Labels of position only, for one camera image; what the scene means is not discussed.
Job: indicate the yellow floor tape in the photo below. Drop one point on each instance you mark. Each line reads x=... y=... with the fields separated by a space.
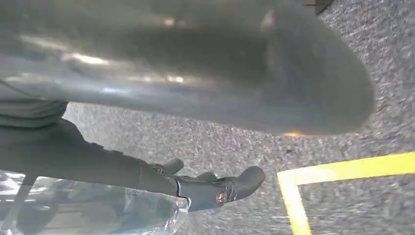
x=293 y=201

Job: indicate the clear plastic film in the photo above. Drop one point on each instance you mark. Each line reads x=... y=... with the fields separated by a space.
x=97 y=214

